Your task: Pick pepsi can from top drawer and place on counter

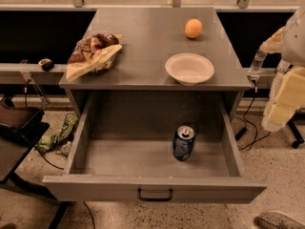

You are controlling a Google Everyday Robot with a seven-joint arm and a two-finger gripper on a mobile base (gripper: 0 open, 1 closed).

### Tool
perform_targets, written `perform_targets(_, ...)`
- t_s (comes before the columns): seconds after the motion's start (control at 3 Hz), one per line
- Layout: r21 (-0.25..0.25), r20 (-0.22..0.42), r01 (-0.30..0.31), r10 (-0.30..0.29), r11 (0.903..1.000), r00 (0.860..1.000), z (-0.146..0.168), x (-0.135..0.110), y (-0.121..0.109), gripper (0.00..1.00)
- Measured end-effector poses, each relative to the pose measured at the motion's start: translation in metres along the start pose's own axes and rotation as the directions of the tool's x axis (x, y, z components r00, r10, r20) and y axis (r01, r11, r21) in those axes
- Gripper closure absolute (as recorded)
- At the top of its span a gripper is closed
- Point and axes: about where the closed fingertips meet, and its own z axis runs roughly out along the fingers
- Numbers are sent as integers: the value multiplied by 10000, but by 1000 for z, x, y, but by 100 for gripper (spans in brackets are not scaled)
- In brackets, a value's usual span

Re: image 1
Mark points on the brown chip bag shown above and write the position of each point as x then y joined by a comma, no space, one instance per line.
93,53

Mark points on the clear water bottle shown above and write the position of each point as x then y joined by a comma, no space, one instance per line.
257,63

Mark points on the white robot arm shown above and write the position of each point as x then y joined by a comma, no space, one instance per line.
293,39

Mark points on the grey shoe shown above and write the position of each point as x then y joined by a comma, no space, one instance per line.
277,220

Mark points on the white paper bowl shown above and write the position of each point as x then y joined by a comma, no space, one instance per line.
189,69

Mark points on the black drawer handle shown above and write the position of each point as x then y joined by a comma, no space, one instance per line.
155,195

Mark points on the blue pepsi can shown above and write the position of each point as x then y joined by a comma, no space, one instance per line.
183,142

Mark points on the grey cabinet counter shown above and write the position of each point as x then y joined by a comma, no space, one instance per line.
150,37

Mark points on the black chair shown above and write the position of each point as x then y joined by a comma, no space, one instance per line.
20,129

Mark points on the open grey drawer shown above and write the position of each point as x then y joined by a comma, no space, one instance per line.
124,141

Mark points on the black tape measure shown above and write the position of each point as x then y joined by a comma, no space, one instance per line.
46,64

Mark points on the orange fruit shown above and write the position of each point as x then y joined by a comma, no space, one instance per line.
193,28

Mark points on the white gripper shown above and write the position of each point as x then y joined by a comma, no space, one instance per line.
294,46

